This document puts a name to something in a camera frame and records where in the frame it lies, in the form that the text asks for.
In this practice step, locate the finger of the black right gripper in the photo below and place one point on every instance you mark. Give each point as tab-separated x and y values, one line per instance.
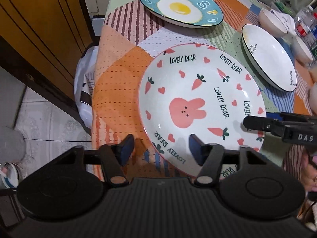
264	124

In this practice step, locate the person's right hand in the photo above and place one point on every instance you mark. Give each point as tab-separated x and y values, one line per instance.
308	174

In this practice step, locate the red label water bottle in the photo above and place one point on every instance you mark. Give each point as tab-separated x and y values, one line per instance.
305	21

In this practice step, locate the pink rabbit plate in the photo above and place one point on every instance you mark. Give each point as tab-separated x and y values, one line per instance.
201	90

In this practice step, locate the teal egg plate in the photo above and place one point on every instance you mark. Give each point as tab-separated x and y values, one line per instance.
187	13

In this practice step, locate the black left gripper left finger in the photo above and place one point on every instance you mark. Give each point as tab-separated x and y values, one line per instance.
114	157

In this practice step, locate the white plastic bag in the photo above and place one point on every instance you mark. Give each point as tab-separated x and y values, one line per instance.
84	84

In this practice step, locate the white ribbed bowl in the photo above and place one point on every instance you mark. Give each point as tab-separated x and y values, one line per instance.
270	23
301	51
312	98

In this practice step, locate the white sun plate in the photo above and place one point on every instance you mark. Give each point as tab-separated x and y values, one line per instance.
269	58

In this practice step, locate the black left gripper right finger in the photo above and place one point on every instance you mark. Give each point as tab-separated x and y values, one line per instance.
209	157

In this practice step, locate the white tissue pack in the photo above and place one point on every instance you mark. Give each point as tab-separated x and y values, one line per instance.
287	20

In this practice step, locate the green plastic basket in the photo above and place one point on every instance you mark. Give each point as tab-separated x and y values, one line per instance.
285	7

